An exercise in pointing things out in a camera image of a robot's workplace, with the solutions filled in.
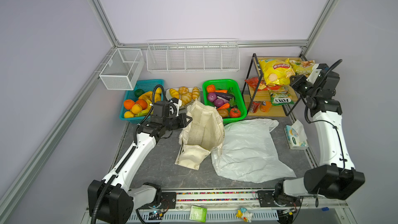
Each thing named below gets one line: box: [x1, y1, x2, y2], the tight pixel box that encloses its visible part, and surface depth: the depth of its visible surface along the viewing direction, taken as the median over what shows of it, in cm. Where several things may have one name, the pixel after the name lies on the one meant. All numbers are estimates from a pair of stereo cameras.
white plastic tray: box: [165, 87, 201, 112], surface depth 118 cm
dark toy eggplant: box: [215, 92, 236, 101], surface depth 114 cm
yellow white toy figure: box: [235, 207, 253, 223], surface depth 69 cm
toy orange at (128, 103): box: [123, 99, 136, 110], surface depth 101 cm
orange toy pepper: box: [206, 84, 216, 93], surface depth 114 cm
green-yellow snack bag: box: [289, 60, 316, 77], surface depth 80 cm
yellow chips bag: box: [258, 58, 296, 86], surface depth 77 cm
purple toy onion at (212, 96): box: [207, 92, 218, 103], surface depth 113 cm
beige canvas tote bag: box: [175, 99, 225, 171], surface depth 82 cm
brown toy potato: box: [217, 108, 229, 118], surface depth 104 cm
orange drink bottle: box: [260, 101, 272, 113], surface depth 105 cm
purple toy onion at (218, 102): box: [213, 98, 224, 108], surface depth 110 cm
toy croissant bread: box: [180, 92, 193, 106], surface depth 114 cm
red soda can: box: [249, 100, 261, 114], surface depth 101 cm
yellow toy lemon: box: [123, 110, 135, 119], surface depth 98 cm
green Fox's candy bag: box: [270, 91, 295, 106], surface depth 92 cm
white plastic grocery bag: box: [210, 118, 297, 184], surface depth 88 cm
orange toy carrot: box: [216, 102, 230, 111], surface depth 107 cm
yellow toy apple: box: [131, 103, 143, 115], surface depth 97 cm
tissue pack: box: [284, 119, 309, 150], surface depth 91 cm
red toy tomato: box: [229, 107, 241, 118], surface depth 102 cm
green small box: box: [189, 205, 208, 223], surface depth 70 cm
